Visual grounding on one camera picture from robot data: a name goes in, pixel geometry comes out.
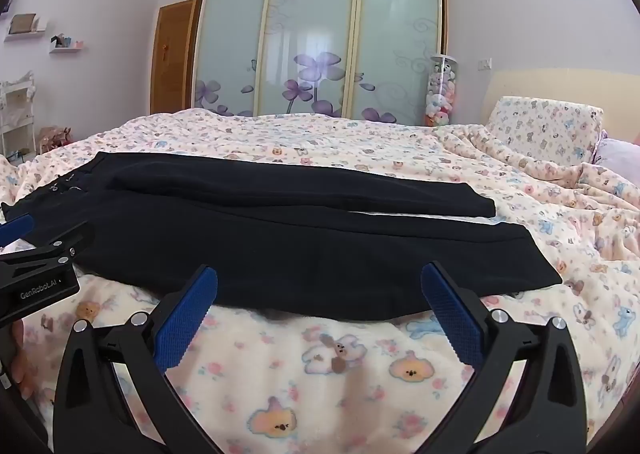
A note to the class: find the cream bed headboard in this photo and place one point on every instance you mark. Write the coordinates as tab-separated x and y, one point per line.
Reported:
550	84

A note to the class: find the printed bear blanket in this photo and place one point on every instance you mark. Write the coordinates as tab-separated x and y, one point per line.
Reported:
350	374

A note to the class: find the person's left hand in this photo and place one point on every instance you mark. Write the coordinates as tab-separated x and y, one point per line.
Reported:
22	364

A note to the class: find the purple pillow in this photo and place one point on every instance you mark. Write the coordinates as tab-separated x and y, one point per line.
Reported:
617	151

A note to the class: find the floral glass sliding wardrobe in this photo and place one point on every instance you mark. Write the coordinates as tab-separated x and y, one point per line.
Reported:
310	34

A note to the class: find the clear tube of plush toys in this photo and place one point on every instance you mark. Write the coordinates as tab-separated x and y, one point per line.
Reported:
441	94

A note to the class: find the pink gift bags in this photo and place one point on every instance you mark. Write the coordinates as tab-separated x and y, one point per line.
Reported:
55	140

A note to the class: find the wooden door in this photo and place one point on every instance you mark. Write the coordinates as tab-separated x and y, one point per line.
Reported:
172	59

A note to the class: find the white wall socket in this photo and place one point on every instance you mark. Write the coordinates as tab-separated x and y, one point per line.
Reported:
485	64

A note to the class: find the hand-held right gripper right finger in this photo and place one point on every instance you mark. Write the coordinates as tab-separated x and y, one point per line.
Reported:
450	314

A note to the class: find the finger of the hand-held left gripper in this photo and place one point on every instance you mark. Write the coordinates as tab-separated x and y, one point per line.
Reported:
55	246
15	230

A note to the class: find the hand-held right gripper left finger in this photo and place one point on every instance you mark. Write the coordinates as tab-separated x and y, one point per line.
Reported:
192	314

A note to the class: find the white wall shelf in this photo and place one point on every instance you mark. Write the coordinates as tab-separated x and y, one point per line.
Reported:
66	50
22	35

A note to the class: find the picture frame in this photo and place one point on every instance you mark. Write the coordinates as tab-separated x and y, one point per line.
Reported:
22	23

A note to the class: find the black pants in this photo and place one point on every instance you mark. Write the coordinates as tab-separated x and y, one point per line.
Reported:
300	254

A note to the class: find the paper figures on shelf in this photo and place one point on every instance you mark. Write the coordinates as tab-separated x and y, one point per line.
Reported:
64	41

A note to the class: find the bear print pillow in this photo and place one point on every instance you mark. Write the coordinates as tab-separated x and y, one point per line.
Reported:
545	129

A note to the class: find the white storage rack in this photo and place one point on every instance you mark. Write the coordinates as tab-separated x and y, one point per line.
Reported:
17	114

